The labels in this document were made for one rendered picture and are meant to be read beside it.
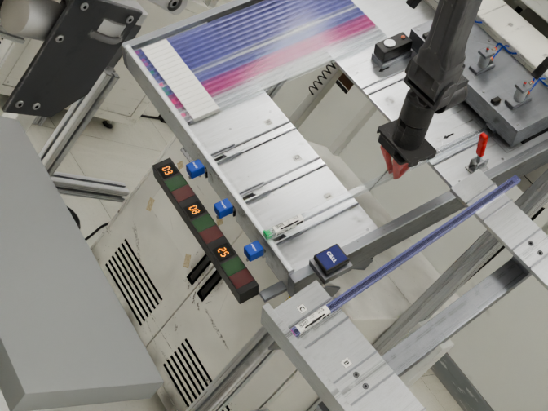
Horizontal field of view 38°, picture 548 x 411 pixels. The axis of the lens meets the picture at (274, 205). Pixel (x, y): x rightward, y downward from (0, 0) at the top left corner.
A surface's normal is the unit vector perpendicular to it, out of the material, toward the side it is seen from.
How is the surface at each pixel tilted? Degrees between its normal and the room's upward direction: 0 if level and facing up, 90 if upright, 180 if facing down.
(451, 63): 83
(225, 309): 90
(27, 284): 0
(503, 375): 90
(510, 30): 43
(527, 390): 90
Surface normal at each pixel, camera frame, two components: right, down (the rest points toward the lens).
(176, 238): -0.60, -0.10
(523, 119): 0.03, -0.58
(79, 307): 0.60, -0.71
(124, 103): 0.53, 0.69
